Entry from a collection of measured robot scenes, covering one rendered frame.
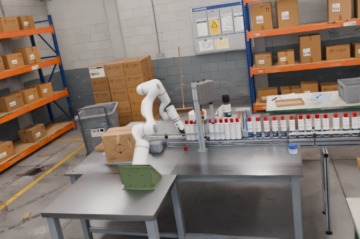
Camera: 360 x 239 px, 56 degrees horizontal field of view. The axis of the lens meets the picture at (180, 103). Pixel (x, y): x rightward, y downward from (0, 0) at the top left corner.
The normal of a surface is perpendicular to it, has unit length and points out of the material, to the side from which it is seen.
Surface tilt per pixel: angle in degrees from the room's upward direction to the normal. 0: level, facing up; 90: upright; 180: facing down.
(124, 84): 90
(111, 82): 90
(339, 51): 90
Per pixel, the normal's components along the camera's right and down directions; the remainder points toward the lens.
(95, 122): 0.07, 0.29
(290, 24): -0.22, 0.28
